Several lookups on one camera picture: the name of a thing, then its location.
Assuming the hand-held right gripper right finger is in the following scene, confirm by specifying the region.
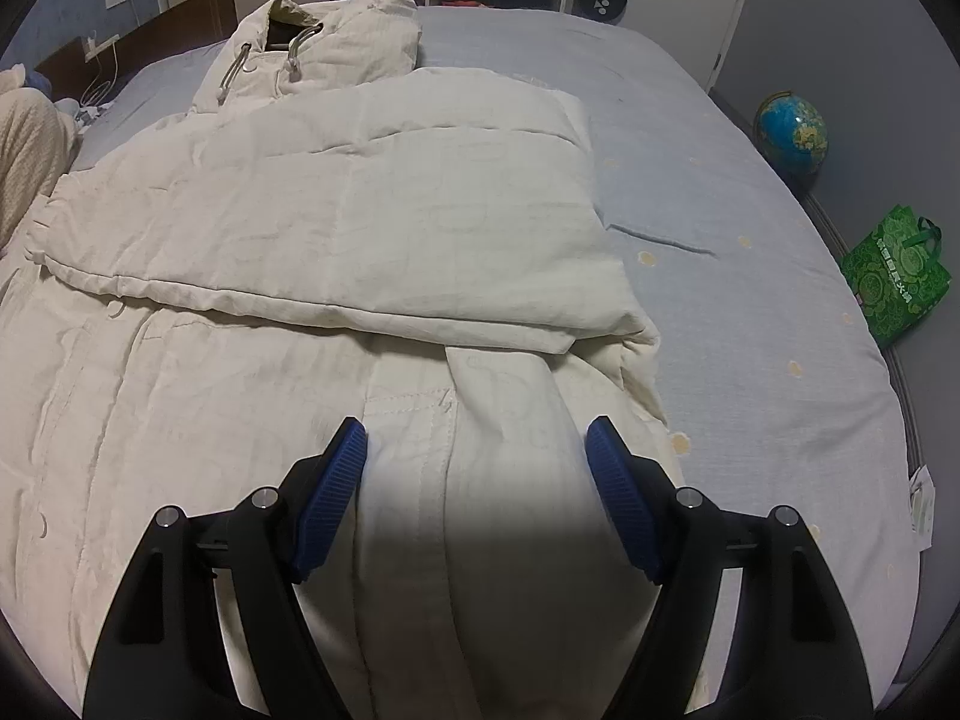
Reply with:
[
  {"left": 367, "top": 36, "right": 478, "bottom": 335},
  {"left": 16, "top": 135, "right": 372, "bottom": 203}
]
[{"left": 585, "top": 415, "right": 875, "bottom": 720}]

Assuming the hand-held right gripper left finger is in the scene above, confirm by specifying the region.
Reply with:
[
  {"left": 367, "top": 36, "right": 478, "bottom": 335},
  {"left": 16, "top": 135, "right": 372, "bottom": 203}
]
[{"left": 81, "top": 416, "right": 368, "bottom": 720}]

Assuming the white duvet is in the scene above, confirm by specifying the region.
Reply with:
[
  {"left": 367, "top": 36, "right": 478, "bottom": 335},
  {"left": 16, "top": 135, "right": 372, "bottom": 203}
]
[{"left": 0, "top": 0, "right": 687, "bottom": 720}]

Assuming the bed with grey-blue sheet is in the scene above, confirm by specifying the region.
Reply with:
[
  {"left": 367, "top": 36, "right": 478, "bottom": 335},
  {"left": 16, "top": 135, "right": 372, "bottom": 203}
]
[{"left": 67, "top": 4, "right": 931, "bottom": 706}]

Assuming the white paper tag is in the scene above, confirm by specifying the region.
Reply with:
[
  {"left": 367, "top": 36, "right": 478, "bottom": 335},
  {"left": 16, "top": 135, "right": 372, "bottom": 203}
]
[{"left": 907, "top": 465, "right": 938, "bottom": 541}]

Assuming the green shopping bag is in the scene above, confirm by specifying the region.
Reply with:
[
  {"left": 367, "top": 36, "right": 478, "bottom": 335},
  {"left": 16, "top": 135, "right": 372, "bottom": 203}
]
[{"left": 838, "top": 204, "right": 952, "bottom": 350}]

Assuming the blue globe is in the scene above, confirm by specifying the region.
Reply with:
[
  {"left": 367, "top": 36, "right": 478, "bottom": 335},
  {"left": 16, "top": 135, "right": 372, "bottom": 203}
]
[{"left": 752, "top": 90, "right": 830, "bottom": 192}]

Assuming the cream fleece robe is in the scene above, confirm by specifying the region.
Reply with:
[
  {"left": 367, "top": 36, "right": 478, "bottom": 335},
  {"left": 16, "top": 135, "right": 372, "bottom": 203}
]
[{"left": 0, "top": 64, "right": 82, "bottom": 252}]

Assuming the brown wooden headboard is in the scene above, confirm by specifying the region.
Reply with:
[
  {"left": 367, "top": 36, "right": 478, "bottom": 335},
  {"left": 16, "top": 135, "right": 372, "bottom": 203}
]
[{"left": 34, "top": 0, "right": 239, "bottom": 102}]

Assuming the white door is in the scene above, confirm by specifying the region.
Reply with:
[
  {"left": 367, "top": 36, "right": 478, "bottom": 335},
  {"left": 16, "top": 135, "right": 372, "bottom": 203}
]
[{"left": 636, "top": 0, "right": 752, "bottom": 95}]

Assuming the white charging cable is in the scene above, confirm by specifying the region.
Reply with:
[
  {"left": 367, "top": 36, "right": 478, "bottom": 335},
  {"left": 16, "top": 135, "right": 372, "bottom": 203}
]
[{"left": 79, "top": 4, "right": 140, "bottom": 107}]

